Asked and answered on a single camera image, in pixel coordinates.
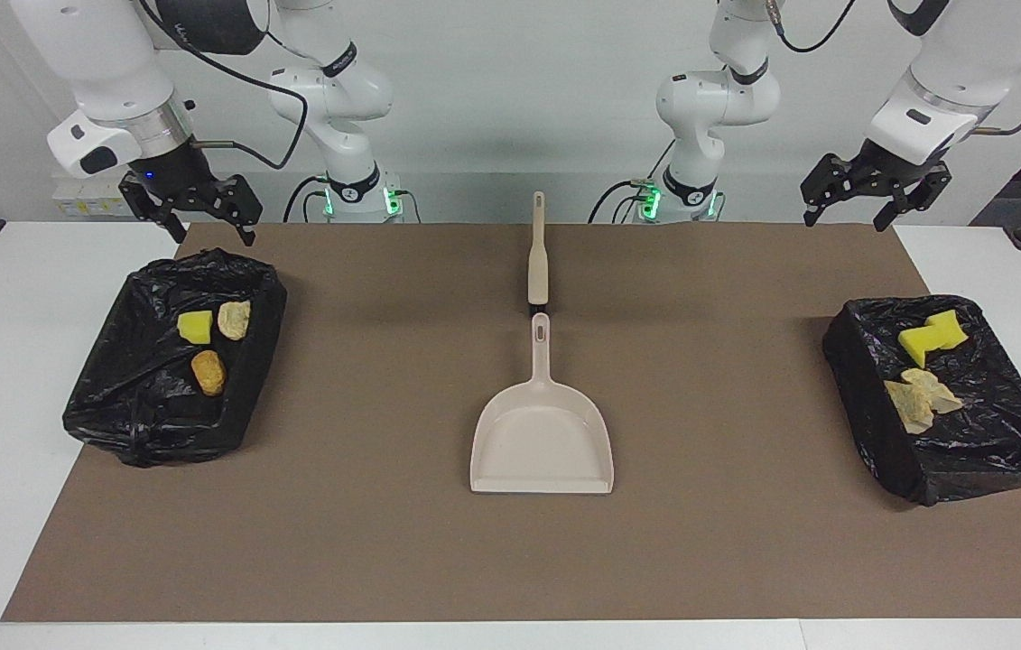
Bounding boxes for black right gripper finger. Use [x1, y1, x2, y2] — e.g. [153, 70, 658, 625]
[118, 173, 186, 243]
[223, 174, 263, 246]

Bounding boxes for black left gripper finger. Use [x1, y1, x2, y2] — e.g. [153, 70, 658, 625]
[873, 164, 953, 232]
[801, 153, 852, 227]

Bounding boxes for pale beige crust piece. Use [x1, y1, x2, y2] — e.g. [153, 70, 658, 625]
[218, 301, 252, 341]

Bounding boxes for notched yellow sponge piece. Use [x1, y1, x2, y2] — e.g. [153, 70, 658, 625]
[897, 309, 970, 369]

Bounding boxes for brown bread roll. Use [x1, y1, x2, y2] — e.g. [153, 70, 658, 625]
[190, 349, 227, 396]

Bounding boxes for pale flaky pastry piece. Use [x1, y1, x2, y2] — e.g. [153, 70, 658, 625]
[883, 367, 964, 431]

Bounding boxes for beige hand brush black bristles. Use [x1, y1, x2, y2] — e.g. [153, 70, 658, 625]
[527, 190, 552, 314]

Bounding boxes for beige plastic dustpan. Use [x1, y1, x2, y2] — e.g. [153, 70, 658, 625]
[469, 312, 616, 496]

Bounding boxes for bin lined with black bag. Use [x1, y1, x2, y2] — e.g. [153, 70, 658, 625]
[821, 293, 1021, 506]
[63, 248, 288, 469]

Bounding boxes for brown table mat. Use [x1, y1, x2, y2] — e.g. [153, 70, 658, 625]
[0, 223, 1021, 622]

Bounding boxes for black right base cable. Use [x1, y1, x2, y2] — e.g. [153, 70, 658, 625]
[283, 174, 421, 224]

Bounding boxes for black base cable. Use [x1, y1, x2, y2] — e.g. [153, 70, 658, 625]
[589, 140, 655, 224]
[283, 174, 421, 224]

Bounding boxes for white wall socket box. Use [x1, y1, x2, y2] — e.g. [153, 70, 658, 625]
[51, 176, 132, 218]

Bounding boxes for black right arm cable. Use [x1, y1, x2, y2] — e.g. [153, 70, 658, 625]
[138, 0, 309, 171]

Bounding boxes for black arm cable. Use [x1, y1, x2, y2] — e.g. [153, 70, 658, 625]
[138, 0, 309, 171]
[767, 0, 1021, 136]

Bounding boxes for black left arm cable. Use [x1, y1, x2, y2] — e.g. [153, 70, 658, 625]
[767, 0, 1021, 136]

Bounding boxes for black left base cable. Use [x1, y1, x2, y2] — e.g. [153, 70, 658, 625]
[589, 140, 655, 224]

